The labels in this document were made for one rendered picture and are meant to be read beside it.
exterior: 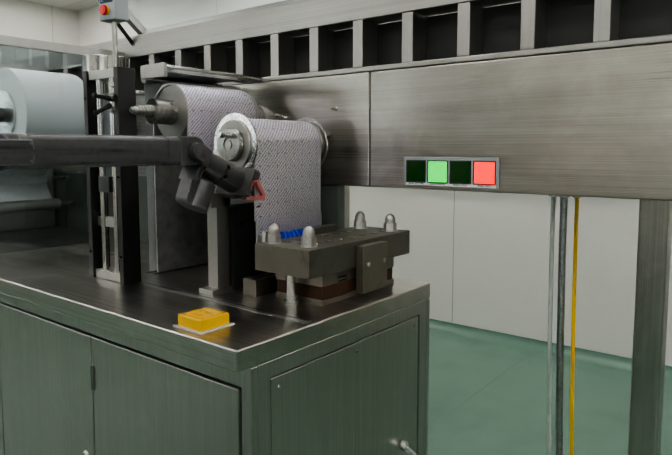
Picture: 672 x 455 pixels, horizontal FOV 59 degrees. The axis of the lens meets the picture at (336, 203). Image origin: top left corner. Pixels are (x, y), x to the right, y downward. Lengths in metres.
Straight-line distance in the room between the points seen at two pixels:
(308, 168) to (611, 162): 0.70
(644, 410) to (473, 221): 2.61
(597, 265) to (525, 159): 2.46
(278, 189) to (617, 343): 2.78
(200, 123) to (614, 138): 0.97
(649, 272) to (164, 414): 1.08
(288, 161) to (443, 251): 2.78
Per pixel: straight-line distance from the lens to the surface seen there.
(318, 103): 1.68
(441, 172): 1.45
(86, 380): 1.55
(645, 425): 1.59
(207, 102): 1.61
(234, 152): 1.39
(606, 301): 3.82
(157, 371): 1.30
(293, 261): 1.27
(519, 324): 4.02
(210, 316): 1.17
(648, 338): 1.53
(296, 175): 1.48
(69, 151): 1.08
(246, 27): 1.91
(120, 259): 1.60
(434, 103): 1.47
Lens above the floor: 1.24
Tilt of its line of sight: 5 degrees down
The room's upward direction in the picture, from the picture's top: straight up
